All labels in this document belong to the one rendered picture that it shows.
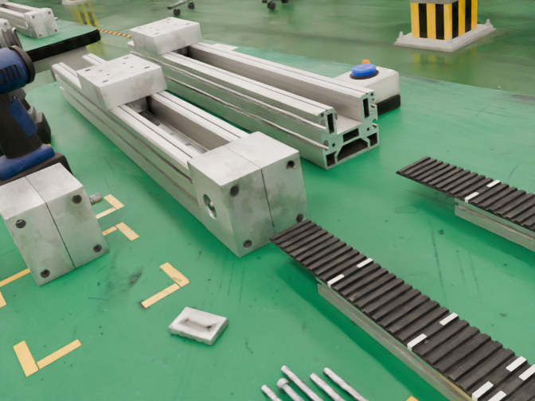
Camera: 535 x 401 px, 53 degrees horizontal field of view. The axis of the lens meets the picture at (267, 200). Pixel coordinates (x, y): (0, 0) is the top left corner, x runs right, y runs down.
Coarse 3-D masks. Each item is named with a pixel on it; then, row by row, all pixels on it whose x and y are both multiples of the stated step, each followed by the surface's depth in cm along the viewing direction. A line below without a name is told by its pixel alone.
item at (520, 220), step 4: (532, 208) 53; (528, 212) 52; (532, 212) 52; (520, 216) 51; (524, 216) 51; (528, 216) 51; (532, 216) 51; (516, 220) 51; (520, 220) 51; (524, 220) 51; (528, 220) 51; (532, 220) 51; (520, 224) 51; (524, 224) 50; (528, 224) 50; (532, 224) 50; (528, 228) 50
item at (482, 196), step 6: (486, 186) 57; (492, 186) 57; (498, 186) 57; (504, 186) 56; (480, 192) 56; (486, 192) 56; (492, 192) 56; (498, 192) 56; (468, 198) 56; (474, 198) 56; (480, 198) 55; (486, 198) 55; (474, 204) 55
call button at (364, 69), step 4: (360, 64) 88; (364, 64) 87; (368, 64) 87; (372, 64) 87; (352, 68) 87; (356, 68) 86; (360, 68) 86; (364, 68) 86; (368, 68) 85; (372, 68) 85; (376, 68) 86; (352, 72) 86; (356, 72) 86; (360, 72) 85; (364, 72) 85; (368, 72) 85; (372, 72) 85
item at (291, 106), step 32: (160, 64) 117; (192, 64) 102; (224, 64) 106; (256, 64) 95; (192, 96) 108; (224, 96) 94; (256, 96) 83; (288, 96) 77; (320, 96) 81; (352, 96) 74; (256, 128) 88; (288, 128) 78; (320, 128) 71; (352, 128) 74; (320, 160) 74
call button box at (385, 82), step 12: (348, 72) 89; (384, 72) 86; (396, 72) 86; (360, 84) 83; (372, 84) 84; (384, 84) 85; (396, 84) 86; (384, 96) 86; (396, 96) 87; (384, 108) 87
